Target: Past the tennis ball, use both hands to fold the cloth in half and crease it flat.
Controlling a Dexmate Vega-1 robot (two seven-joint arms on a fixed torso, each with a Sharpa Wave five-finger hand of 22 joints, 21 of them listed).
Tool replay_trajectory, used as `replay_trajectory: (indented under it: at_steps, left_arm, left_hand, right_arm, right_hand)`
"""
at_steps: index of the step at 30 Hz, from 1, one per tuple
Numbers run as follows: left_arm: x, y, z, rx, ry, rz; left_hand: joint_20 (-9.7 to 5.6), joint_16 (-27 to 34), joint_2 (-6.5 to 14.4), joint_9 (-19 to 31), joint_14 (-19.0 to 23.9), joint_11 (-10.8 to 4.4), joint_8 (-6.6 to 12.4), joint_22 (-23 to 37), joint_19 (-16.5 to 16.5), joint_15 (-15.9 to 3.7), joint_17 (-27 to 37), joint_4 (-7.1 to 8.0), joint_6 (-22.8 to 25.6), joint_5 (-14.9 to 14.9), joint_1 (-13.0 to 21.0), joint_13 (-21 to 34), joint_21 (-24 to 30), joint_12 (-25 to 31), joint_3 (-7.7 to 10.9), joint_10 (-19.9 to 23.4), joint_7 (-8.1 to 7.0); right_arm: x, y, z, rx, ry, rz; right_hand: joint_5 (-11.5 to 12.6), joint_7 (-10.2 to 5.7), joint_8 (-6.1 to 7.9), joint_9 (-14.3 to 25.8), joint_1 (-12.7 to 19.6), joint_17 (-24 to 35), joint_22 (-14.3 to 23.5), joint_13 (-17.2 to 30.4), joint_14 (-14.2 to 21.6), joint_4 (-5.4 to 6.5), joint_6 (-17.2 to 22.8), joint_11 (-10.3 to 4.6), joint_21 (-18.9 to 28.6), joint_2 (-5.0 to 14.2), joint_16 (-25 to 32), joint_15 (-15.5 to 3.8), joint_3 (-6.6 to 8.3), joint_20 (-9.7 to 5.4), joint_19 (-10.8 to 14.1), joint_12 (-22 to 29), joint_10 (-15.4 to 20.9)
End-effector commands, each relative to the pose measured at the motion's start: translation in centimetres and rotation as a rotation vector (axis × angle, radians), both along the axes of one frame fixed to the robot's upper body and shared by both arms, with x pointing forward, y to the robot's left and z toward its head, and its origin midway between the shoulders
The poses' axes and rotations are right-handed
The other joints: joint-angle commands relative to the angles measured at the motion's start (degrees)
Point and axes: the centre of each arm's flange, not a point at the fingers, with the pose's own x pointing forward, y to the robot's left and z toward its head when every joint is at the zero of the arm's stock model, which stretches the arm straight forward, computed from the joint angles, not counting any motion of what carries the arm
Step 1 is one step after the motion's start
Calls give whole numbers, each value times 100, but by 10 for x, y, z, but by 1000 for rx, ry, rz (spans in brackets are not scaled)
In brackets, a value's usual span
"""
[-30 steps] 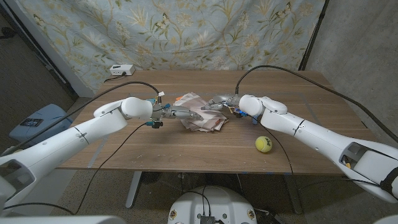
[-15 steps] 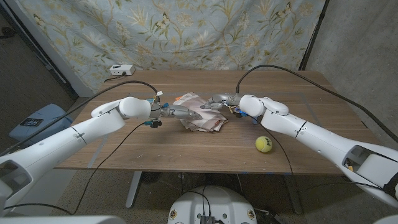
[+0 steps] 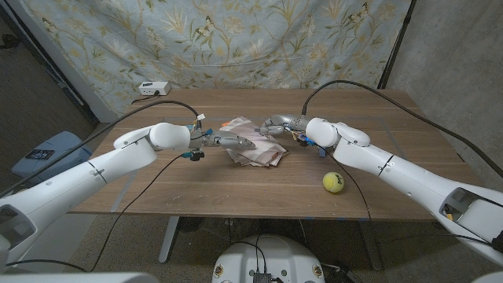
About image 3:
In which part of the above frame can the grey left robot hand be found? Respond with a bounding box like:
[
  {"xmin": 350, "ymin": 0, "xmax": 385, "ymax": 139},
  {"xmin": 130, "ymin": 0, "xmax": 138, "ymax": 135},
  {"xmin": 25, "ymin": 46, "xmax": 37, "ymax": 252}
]
[{"xmin": 190, "ymin": 128, "xmax": 256, "ymax": 153}]

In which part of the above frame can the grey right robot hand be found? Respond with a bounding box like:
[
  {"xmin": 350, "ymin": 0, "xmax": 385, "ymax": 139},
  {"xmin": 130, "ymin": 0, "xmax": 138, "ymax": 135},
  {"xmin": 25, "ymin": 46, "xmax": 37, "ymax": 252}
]
[{"xmin": 254, "ymin": 114, "xmax": 311, "ymax": 138}]

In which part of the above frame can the beige cloth with orange stripes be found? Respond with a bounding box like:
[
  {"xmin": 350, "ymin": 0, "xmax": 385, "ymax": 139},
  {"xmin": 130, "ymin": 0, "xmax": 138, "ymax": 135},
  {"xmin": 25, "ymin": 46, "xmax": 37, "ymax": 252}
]
[{"xmin": 219, "ymin": 116, "xmax": 288, "ymax": 168}]

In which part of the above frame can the yellow tennis ball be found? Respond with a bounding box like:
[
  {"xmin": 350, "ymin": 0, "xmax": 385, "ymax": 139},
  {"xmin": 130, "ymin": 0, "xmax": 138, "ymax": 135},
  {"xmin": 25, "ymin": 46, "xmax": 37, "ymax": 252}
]
[{"xmin": 322, "ymin": 171, "xmax": 345, "ymax": 194}]

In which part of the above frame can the white power box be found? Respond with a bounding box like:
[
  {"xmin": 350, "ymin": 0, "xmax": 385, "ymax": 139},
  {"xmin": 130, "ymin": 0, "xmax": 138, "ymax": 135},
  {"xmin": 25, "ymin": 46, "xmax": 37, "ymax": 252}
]
[{"xmin": 138, "ymin": 81, "xmax": 172, "ymax": 97}]

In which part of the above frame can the floral printed backdrop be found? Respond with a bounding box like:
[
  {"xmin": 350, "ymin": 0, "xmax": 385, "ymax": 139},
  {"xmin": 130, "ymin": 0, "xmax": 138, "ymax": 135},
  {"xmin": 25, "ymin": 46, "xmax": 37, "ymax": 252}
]
[{"xmin": 19, "ymin": 0, "xmax": 413, "ymax": 119}]

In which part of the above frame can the grey metal table leg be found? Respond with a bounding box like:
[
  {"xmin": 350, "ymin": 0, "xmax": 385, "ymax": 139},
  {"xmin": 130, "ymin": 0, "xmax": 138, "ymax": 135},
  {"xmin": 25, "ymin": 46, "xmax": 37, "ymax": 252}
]
[
  {"xmin": 359, "ymin": 219, "xmax": 383, "ymax": 271},
  {"xmin": 158, "ymin": 215, "xmax": 181, "ymax": 263}
]

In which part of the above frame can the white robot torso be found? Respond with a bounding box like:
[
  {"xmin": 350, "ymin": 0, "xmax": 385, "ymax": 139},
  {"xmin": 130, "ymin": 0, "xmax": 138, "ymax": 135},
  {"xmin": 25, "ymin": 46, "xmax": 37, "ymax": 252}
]
[{"xmin": 211, "ymin": 234, "xmax": 326, "ymax": 283}]

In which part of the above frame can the black backdrop stand pole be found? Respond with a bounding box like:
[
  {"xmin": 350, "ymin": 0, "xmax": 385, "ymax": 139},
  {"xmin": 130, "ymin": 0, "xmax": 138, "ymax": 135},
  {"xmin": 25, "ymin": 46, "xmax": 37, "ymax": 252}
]
[
  {"xmin": 376, "ymin": 0, "xmax": 417, "ymax": 90},
  {"xmin": 0, "ymin": 3, "xmax": 101, "ymax": 127}
]

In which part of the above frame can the blue plastic bin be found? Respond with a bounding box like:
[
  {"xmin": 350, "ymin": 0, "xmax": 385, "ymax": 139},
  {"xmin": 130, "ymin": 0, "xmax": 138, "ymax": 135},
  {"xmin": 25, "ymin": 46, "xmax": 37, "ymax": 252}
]
[{"xmin": 11, "ymin": 130, "xmax": 94, "ymax": 182}]

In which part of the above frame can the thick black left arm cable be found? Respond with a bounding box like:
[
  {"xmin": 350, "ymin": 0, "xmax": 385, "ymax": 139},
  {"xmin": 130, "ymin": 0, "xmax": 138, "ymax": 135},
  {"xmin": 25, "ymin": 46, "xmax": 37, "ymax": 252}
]
[{"xmin": 0, "ymin": 100, "xmax": 200, "ymax": 197}]

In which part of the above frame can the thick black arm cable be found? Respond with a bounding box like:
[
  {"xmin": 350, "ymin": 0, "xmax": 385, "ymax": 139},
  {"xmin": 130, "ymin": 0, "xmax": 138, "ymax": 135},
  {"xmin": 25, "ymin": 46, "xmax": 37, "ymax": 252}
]
[
  {"xmin": 0, "ymin": 100, "xmax": 200, "ymax": 197},
  {"xmin": 301, "ymin": 79, "xmax": 503, "ymax": 178}
]

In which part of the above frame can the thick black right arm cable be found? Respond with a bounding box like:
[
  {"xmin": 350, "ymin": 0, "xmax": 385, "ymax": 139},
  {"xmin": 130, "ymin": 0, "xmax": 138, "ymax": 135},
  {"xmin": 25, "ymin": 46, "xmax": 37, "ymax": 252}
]
[{"xmin": 301, "ymin": 79, "xmax": 503, "ymax": 178}]

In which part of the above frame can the black power box cable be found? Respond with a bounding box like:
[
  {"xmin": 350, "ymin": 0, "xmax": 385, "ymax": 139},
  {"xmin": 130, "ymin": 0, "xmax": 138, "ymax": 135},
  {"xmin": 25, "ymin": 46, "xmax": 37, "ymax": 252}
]
[{"xmin": 131, "ymin": 90, "xmax": 160, "ymax": 105}]

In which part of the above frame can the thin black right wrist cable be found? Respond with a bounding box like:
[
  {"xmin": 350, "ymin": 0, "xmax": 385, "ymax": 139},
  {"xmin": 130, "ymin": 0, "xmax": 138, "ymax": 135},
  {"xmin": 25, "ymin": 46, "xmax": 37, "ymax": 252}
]
[{"xmin": 314, "ymin": 143, "xmax": 496, "ymax": 247}]

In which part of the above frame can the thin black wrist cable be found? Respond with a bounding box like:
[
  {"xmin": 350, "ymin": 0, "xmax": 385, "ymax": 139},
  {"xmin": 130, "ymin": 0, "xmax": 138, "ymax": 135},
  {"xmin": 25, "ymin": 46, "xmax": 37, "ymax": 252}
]
[
  {"xmin": 314, "ymin": 143, "xmax": 496, "ymax": 247},
  {"xmin": 90, "ymin": 152, "xmax": 205, "ymax": 273}
]

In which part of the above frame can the black torso cable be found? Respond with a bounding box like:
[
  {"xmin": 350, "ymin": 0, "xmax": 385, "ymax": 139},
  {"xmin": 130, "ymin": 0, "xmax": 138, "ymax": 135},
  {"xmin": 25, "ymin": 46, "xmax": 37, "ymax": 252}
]
[{"xmin": 231, "ymin": 235, "xmax": 269, "ymax": 276}]

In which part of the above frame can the thin black left wrist cable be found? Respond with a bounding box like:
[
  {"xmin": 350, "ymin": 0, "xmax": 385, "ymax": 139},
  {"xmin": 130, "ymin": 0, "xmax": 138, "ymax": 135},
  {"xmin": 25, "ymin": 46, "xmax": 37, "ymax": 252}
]
[{"xmin": 90, "ymin": 152, "xmax": 205, "ymax": 273}]

